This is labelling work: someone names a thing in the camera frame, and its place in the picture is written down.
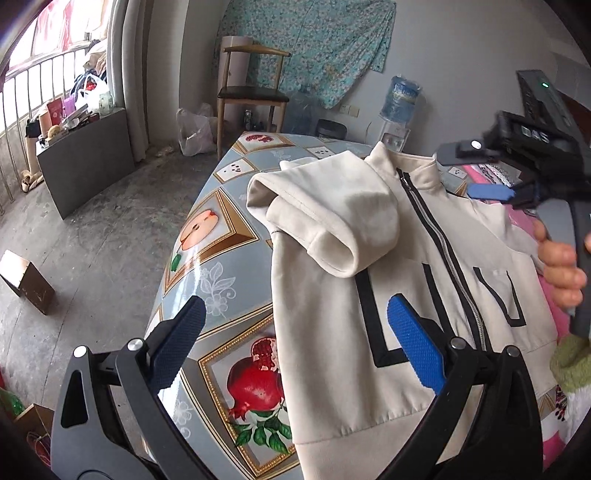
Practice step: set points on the white plastic bag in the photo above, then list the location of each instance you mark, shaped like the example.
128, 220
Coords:
196, 130

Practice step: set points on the teal floral wall cloth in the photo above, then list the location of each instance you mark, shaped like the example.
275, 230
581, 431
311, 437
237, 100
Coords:
332, 44

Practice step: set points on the fruit-patterned blue bedsheet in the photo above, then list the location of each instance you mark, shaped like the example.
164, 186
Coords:
229, 394

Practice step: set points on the green knit sleeve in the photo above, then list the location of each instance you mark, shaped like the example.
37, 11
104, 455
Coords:
570, 363

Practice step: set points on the dark grey low cabinet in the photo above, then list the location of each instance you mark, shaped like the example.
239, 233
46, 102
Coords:
83, 163

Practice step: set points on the metal balcony railing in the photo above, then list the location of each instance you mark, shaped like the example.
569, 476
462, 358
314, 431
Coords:
27, 89

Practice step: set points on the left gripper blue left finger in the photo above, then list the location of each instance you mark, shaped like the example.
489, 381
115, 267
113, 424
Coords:
170, 342

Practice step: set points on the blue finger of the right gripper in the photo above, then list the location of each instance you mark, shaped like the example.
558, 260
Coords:
462, 153
490, 192

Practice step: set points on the white water dispenser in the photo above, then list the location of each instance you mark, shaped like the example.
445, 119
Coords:
394, 135

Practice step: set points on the small brown cardboard box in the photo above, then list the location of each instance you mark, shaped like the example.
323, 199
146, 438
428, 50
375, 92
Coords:
24, 279

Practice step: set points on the beige zip-up jacket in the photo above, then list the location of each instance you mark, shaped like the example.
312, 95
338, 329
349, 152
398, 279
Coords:
333, 218

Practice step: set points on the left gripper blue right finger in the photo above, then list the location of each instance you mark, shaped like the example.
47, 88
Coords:
423, 353

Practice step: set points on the wooden chair black seat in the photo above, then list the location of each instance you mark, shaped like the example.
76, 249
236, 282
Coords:
251, 95

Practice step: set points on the person's right hand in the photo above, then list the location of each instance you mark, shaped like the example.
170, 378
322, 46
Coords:
560, 269

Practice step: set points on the grey window curtain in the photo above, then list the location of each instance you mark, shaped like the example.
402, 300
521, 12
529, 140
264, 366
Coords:
125, 69

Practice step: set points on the black round bin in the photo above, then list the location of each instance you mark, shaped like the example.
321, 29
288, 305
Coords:
331, 130

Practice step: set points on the clear empty water jug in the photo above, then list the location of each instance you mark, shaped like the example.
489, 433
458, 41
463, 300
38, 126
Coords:
302, 112

